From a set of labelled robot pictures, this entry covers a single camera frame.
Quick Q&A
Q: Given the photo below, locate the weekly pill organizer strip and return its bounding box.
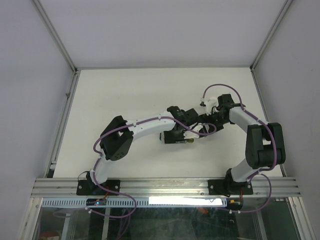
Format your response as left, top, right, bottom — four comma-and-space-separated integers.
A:
159, 132, 194, 144

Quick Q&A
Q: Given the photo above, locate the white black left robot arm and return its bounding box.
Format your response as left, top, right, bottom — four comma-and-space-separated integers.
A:
76, 106, 202, 196

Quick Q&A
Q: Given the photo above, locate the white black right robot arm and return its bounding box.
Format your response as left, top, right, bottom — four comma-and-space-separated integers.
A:
199, 94, 286, 197

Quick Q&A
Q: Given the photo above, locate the aluminium frame post right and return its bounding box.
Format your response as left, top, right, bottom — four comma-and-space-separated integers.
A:
249, 0, 294, 72

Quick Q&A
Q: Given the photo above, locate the aluminium frame post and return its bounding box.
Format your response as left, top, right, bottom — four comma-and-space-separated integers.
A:
249, 0, 294, 72
31, 0, 78, 75

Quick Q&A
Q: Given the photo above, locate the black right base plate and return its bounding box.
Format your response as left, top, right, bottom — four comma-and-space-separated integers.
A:
207, 179, 254, 197

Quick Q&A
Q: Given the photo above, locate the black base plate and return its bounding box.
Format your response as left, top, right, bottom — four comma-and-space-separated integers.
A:
76, 179, 121, 196
207, 179, 254, 197

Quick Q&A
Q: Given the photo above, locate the grey slotted cable duct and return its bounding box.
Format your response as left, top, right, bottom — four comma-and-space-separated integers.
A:
41, 196, 227, 208

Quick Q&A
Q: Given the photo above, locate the aluminium mounting rail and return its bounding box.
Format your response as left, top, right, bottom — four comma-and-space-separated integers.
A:
31, 175, 301, 198

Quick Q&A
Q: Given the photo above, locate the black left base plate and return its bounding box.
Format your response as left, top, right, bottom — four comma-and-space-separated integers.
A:
76, 179, 121, 196

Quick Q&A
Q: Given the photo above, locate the aluminium frame post left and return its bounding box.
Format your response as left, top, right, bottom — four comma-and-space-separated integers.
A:
31, 0, 78, 75

